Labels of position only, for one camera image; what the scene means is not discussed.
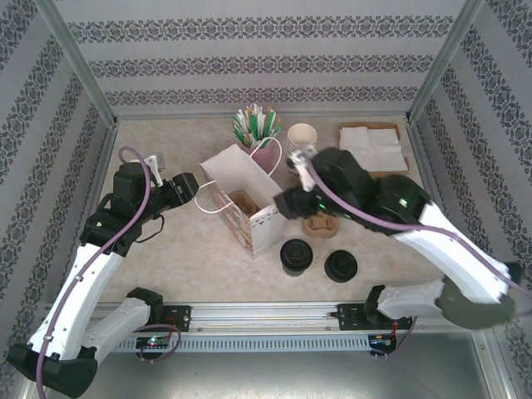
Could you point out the white paper napkin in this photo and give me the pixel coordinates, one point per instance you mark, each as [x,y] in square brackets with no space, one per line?
[353,139]

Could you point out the coffee cup with black lid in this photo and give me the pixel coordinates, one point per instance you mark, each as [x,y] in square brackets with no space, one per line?
[296,253]

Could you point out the cartoon animal paper bag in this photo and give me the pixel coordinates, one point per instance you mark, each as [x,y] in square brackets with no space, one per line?
[257,232]

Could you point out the brown pulp cup carrier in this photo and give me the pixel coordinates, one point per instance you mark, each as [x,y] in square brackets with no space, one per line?
[322,228]
[243,203]

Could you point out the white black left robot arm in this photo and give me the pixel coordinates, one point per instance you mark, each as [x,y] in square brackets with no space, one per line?
[83,282]

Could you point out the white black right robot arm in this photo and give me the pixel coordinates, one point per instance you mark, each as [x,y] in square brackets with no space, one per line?
[457,257]

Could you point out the white napkin stack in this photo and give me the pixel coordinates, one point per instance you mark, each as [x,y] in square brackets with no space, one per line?
[386,160]

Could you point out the brown cardboard tray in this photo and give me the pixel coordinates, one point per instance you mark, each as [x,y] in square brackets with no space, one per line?
[374,125]

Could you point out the stack of white paper cups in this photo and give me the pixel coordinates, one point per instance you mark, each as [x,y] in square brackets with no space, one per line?
[301,135]

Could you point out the black cup lid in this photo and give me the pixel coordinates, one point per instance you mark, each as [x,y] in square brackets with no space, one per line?
[341,266]

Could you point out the green white wrapped straw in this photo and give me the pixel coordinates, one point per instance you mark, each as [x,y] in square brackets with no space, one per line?
[269,122]
[240,129]

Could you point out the wooden stirrer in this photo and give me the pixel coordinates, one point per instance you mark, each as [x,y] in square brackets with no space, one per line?
[249,112]

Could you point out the small circuit board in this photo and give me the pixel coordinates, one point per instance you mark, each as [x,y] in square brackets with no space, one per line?
[380,341]
[154,341]

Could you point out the aluminium frame post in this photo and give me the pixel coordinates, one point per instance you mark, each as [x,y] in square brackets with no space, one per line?
[442,62]
[77,62]

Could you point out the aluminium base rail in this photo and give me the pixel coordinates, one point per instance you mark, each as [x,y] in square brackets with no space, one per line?
[266,316]

